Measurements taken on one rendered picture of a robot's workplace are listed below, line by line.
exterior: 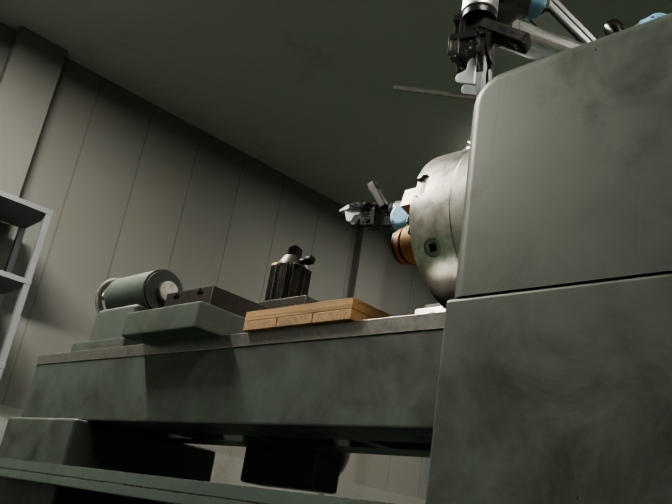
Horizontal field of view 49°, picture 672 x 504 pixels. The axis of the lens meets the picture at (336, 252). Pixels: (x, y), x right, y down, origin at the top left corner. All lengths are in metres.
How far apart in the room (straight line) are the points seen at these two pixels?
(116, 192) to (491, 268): 4.21
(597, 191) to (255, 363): 0.75
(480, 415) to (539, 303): 0.17
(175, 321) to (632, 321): 0.99
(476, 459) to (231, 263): 4.58
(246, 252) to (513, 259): 4.60
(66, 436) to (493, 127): 1.29
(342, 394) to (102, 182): 3.96
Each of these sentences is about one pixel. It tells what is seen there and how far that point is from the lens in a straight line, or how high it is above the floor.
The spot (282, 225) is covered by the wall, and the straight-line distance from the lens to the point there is 5.86.
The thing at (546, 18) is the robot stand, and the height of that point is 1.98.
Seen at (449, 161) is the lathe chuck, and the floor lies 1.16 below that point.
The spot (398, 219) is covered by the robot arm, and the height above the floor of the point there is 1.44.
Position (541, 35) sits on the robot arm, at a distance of 1.91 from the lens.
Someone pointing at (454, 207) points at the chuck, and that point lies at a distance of 1.27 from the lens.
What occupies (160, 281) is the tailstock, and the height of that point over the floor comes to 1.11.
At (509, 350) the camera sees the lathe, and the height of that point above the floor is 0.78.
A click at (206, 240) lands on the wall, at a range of 5.41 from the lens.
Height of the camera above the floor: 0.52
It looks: 20 degrees up
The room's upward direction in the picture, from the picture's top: 9 degrees clockwise
